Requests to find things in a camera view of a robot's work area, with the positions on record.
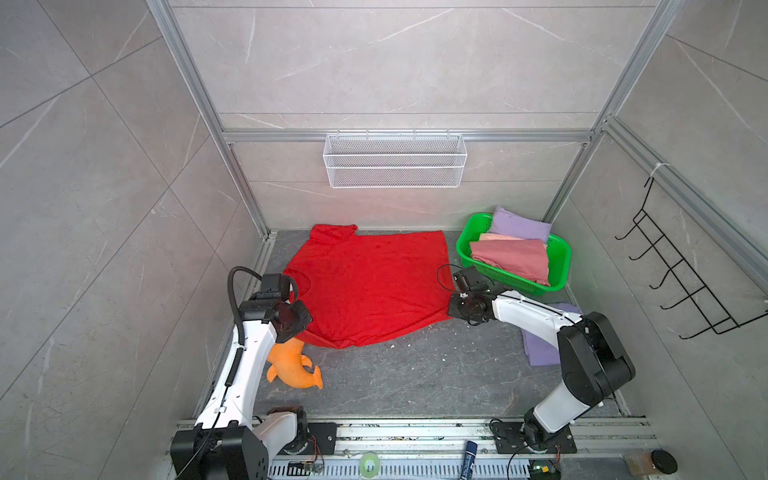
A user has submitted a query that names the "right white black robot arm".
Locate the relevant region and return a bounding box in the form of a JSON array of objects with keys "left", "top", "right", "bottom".
[{"left": 448, "top": 290, "right": 636, "bottom": 451}]

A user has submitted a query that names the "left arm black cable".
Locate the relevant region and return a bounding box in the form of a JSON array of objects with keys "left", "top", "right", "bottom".
[{"left": 226, "top": 266, "right": 265, "bottom": 348}]

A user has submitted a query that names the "purple folded t shirt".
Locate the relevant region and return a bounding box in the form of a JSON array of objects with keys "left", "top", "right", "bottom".
[{"left": 521, "top": 301, "right": 581, "bottom": 367}]

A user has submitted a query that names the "small green circuit device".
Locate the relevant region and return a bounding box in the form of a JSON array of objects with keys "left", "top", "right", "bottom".
[{"left": 529, "top": 460, "right": 562, "bottom": 480}]

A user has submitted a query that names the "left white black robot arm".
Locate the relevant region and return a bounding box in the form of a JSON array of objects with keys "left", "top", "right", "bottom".
[{"left": 170, "top": 301, "right": 311, "bottom": 479}]

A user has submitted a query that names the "brown jar black lid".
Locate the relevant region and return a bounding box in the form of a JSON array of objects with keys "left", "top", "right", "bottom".
[{"left": 624, "top": 449, "right": 679, "bottom": 477}]

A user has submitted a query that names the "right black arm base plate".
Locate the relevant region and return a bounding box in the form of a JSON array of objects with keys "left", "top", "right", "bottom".
[{"left": 488, "top": 418, "right": 577, "bottom": 454}]

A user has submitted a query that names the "red t shirt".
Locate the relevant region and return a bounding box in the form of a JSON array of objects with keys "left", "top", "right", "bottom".
[{"left": 284, "top": 225, "right": 452, "bottom": 349}]

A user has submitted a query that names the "pink folded t shirt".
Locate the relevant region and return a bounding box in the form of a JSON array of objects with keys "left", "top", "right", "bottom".
[{"left": 470, "top": 233, "right": 550, "bottom": 286}]

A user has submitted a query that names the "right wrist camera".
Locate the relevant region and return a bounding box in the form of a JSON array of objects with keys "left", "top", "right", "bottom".
[{"left": 452, "top": 266, "right": 489, "bottom": 293}]

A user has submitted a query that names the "aluminium front rail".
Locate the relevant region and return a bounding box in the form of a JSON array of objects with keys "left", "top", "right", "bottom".
[{"left": 163, "top": 417, "right": 661, "bottom": 462}]

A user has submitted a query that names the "purple t shirt in basket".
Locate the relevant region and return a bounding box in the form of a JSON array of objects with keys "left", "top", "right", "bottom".
[{"left": 488, "top": 206, "right": 551, "bottom": 243}]

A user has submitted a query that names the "green tape roll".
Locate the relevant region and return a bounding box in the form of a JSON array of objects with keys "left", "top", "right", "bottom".
[{"left": 359, "top": 452, "right": 381, "bottom": 480}]

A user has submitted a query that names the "blue marker pen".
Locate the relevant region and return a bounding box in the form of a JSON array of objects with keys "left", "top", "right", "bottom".
[{"left": 459, "top": 440, "right": 478, "bottom": 480}]

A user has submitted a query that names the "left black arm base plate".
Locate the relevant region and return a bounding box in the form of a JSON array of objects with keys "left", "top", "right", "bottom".
[{"left": 279, "top": 422, "right": 339, "bottom": 457}]

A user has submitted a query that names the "green plastic basket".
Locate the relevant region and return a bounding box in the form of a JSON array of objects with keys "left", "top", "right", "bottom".
[{"left": 455, "top": 212, "right": 572, "bottom": 298}]

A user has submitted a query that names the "black wire hook rack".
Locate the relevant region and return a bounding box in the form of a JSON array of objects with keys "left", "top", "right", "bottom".
[{"left": 614, "top": 178, "right": 767, "bottom": 340}]

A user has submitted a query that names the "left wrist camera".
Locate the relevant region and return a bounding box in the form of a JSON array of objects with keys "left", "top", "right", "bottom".
[{"left": 256, "top": 273, "right": 294, "bottom": 301}]

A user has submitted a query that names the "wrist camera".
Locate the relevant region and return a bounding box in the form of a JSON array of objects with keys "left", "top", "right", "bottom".
[
  {"left": 256, "top": 273, "right": 294, "bottom": 301},
  {"left": 452, "top": 266, "right": 489, "bottom": 293}
]

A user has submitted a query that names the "orange plush dolphin toy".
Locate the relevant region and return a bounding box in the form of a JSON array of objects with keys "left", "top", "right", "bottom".
[{"left": 266, "top": 338, "right": 324, "bottom": 389}]

